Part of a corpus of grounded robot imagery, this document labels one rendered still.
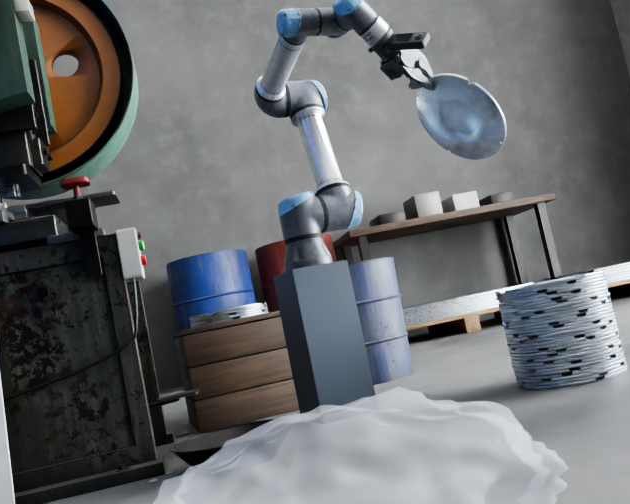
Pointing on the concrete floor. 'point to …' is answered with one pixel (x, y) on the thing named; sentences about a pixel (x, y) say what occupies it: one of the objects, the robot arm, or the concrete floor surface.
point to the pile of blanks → (562, 334)
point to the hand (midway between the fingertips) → (433, 84)
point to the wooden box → (236, 371)
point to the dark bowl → (210, 442)
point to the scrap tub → (381, 318)
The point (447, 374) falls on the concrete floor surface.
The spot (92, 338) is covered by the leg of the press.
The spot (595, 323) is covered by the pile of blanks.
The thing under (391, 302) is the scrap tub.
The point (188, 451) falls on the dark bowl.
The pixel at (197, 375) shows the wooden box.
